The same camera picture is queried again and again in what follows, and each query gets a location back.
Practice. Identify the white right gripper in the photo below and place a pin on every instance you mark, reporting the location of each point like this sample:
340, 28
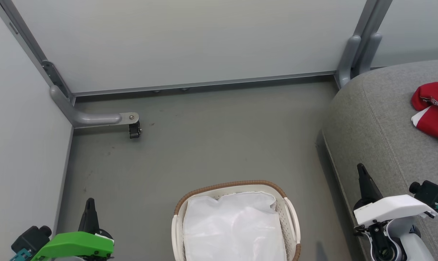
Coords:
392, 209

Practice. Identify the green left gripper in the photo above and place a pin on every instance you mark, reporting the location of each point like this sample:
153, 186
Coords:
77, 243

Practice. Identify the red and white garment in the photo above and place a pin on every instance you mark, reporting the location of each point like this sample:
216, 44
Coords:
436, 119

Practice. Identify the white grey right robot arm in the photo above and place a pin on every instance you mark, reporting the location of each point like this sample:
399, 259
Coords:
414, 243

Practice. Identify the grey fabric sofa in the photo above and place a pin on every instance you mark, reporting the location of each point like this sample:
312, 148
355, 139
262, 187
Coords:
378, 127

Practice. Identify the white wicker-rimmed laundry basket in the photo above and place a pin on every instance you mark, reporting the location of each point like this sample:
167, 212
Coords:
290, 217

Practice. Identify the black caster wheel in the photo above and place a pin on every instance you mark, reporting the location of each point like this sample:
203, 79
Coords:
134, 131

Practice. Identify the grey tubular partition support leg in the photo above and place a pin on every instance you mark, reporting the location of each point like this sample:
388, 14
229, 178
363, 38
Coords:
347, 58
95, 119
371, 50

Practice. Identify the white cloth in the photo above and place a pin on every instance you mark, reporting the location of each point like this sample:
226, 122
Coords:
233, 228

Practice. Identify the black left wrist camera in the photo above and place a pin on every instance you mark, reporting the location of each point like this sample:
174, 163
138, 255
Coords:
30, 239

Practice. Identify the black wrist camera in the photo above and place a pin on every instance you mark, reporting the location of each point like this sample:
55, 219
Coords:
30, 239
430, 194

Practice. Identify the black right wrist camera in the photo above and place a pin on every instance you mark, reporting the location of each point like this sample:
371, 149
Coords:
430, 194

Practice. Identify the grey aluminium partition floor rail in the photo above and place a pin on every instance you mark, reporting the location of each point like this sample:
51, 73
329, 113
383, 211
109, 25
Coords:
204, 84

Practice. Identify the grey aluminium partition corner post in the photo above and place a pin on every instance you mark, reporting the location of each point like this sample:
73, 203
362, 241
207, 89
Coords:
26, 40

